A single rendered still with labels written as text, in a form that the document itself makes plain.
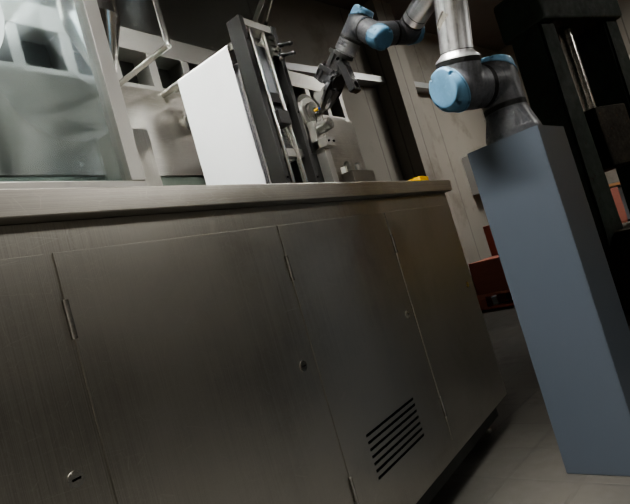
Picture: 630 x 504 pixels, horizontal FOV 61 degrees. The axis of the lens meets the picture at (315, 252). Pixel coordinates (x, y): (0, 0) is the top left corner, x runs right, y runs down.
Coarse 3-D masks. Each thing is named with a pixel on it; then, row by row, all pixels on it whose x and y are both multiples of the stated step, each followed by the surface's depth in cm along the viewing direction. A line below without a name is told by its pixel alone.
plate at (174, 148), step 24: (144, 96) 172; (168, 96) 181; (144, 120) 170; (168, 120) 178; (336, 120) 268; (168, 144) 175; (192, 144) 184; (336, 144) 261; (168, 168) 172; (192, 168) 181; (336, 168) 255
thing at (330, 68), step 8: (336, 56) 179; (344, 56) 176; (320, 64) 180; (328, 64) 181; (336, 64) 179; (320, 72) 181; (328, 72) 179; (336, 72) 178; (320, 80) 181; (328, 80) 179; (336, 80) 179; (336, 88) 182
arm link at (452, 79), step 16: (448, 0) 134; (464, 0) 135; (448, 16) 135; (464, 16) 135; (448, 32) 136; (464, 32) 135; (448, 48) 137; (464, 48) 136; (448, 64) 136; (464, 64) 135; (480, 64) 137; (432, 80) 140; (448, 80) 136; (464, 80) 134; (480, 80) 137; (432, 96) 142; (448, 96) 138; (464, 96) 136; (480, 96) 138
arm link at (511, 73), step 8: (488, 56) 143; (496, 56) 142; (504, 56) 143; (488, 64) 142; (496, 64) 142; (504, 64) 142; (512, 64) 143; (496, 72) 140; (504, 72) 141; (512, 72) 143; (496, 80) 140; (504, 80) 141; (512, 80) 142; (496, 88) 140; (504, 88) 142; (512, 88) 142; (520, 88) 143; (496, 96) 142; (504, 96) 142; (512, 96) 142; (520, 96) 142; (488, 104) 143; (496, 104) 143
